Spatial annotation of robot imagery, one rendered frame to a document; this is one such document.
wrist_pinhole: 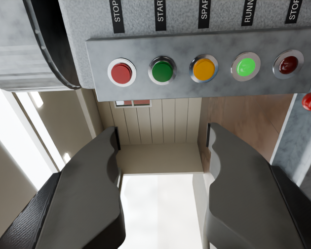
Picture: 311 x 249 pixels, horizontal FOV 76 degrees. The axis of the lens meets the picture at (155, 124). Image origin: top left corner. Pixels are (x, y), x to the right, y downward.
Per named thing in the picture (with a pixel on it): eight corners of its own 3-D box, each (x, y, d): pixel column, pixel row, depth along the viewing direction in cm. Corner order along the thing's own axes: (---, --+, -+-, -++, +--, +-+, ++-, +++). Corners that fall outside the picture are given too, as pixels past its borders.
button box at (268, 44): (317, 24, 25) (90, 37, 26) (334, 26, 22) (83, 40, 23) (297, 86, 29) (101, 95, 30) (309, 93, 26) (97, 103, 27)
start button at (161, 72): (172, 59, 25) (151, 60, 25) (173, 61, 24) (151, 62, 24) (172, 79, 26) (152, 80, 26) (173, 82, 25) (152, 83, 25)
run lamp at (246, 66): (254, 55, 25) (234, 56, 25) (259, 57, 23) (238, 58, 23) (251, 74, 26) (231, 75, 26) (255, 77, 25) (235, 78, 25)
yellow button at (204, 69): (214, 57, 24) (192, 58, 24) (216, 59, 23) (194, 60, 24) (212, 77, 26) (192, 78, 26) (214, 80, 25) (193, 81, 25)
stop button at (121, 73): (131, 61, 25) (110, 62, 25) (130, 63, 24) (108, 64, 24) (133, 81, 26) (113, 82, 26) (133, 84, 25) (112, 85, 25)
